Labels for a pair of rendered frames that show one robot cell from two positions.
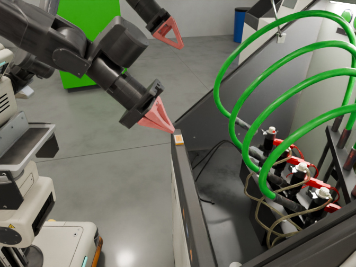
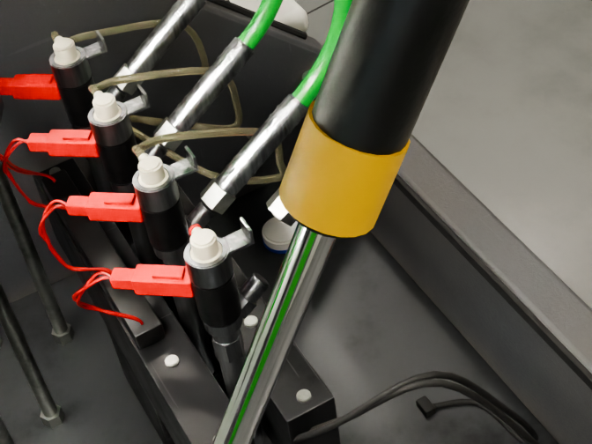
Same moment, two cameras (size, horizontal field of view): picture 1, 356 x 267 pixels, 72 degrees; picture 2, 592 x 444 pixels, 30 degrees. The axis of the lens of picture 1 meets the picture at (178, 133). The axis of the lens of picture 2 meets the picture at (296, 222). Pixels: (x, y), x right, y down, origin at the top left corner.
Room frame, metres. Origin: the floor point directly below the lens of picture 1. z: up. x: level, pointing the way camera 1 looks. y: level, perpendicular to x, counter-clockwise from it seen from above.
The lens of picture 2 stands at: (1.06, -0.34, 1.60)
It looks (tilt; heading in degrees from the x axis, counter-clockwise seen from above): 45 degrees down; 164
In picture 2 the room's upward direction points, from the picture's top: 9 degrees counter-clockwise
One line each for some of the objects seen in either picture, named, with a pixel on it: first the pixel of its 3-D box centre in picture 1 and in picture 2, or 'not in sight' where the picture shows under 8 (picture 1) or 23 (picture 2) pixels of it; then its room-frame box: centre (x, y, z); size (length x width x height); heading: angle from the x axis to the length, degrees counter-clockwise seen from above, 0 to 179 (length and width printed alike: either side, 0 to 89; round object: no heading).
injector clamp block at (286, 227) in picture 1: (275, 212); (183, 332); (0.48, -0.28, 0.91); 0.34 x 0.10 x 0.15; 7
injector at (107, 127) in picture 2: (286, 199); (151, 210); (0.44, -0.28, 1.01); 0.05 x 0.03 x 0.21; 97
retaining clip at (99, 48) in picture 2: (317, 193); (84, 49); (0.36, -0.29, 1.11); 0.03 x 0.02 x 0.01; 97
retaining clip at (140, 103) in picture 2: (296, 168); (124, 105); (0.44, -0.28, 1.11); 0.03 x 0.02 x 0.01; 97
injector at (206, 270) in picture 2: (261, 160); (245, 348); (0.59, -0.26, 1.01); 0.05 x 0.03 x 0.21; 97
